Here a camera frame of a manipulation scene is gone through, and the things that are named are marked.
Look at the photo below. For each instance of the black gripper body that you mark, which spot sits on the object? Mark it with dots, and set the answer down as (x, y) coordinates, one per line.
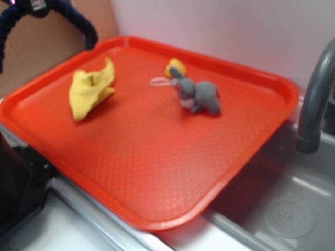
(38, 8)

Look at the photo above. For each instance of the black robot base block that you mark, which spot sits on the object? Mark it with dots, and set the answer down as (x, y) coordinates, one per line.
(25, 182)

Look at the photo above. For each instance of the brown cardboard panel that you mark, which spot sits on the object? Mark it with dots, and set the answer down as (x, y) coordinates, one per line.
(36, 45)

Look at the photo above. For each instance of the yellow crumpled cloth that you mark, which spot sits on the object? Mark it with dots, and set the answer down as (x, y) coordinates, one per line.
(89, 89)

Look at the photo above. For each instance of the yellow rubber duck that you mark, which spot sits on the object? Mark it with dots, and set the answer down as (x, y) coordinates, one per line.
(175, 62)

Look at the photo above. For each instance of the red plastic tray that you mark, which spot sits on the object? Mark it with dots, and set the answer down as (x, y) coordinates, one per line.
(140, 153)

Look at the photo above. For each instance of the grey plush mouse toy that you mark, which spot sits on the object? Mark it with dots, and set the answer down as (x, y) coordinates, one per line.
(192, 96)

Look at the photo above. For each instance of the grey curved faucet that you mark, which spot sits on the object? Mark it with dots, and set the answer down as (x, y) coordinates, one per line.
(317, 112)

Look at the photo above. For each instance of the grey plastic sink basin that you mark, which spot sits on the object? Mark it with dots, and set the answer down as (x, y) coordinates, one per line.
(281, 200)

